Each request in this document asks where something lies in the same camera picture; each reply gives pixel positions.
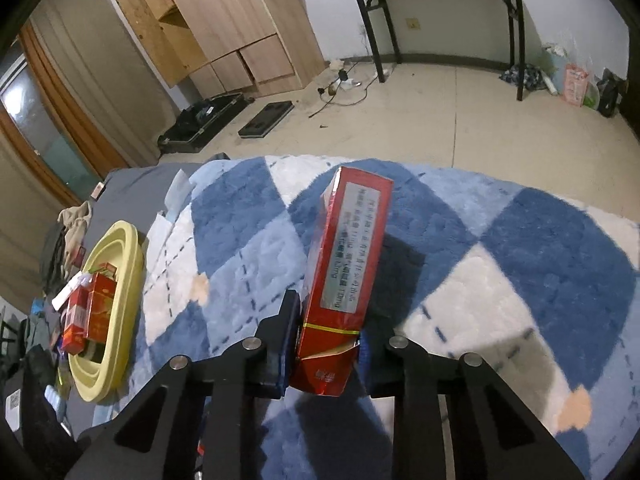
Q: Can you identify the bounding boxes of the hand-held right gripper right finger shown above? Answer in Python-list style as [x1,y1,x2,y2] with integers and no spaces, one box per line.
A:
[357,335,586,480]

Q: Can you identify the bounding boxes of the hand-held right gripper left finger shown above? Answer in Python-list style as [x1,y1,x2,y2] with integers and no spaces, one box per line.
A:
[65,289,303,480]

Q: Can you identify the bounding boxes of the long red carton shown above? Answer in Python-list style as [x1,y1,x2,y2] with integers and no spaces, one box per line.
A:
[289,165,394,398]

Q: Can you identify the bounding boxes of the yellow collapsible basin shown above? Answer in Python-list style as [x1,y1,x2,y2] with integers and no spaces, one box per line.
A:
[67,220,147,403]

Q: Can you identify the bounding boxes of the large red cigarette pack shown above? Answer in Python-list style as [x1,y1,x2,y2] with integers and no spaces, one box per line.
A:
[85,272,118,343]

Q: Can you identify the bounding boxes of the small red cigarette pack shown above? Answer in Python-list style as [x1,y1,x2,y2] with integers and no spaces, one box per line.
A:
[61,285,93,356]

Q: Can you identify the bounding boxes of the blue checked blanket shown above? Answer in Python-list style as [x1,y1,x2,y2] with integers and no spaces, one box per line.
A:
[92,155,640,480]

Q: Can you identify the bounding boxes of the white paper sheet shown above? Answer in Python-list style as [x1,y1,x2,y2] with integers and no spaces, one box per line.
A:
[145,212,173,251]

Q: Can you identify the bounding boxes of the white tissue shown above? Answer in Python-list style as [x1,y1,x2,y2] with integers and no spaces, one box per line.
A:
[165,169,193,211]

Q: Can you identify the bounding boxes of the black mat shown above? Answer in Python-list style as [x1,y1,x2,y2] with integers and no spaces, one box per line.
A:
[237,101,295,138]

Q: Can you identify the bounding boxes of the black case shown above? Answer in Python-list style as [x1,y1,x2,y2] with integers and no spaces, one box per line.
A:
[157,91,251,154]

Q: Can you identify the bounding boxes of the cream cloth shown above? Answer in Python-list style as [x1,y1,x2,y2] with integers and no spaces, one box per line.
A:
[56,201,93,261]

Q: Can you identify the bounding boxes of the dark green clothes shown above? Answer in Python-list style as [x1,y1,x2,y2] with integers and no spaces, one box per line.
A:
[40,220,76,301]

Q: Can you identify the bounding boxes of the light blue case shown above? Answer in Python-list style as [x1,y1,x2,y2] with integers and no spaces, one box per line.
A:
[5,387,26,433]

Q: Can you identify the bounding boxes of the dark clothes pile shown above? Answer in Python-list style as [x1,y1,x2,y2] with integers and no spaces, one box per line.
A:
[500,64,546,92]

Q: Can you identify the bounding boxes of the wooden wardrobe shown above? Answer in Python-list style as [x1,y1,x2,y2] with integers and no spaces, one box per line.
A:
[112,0,326,98]

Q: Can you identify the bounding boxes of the pink bag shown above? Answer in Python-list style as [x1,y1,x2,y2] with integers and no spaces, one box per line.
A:
[564,62,591,107]

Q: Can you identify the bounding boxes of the black bag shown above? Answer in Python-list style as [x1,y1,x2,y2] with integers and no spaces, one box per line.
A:
[596,69,628,118]

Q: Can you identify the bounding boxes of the light bin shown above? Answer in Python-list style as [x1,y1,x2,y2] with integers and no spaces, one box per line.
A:
[542,42,568,86]

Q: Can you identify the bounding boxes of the beige curtain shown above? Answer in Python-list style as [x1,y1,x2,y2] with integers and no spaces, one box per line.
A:
[30,0,166,161]

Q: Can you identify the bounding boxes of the wooden window frame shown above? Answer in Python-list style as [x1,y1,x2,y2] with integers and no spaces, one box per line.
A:
[0,20,131,211]

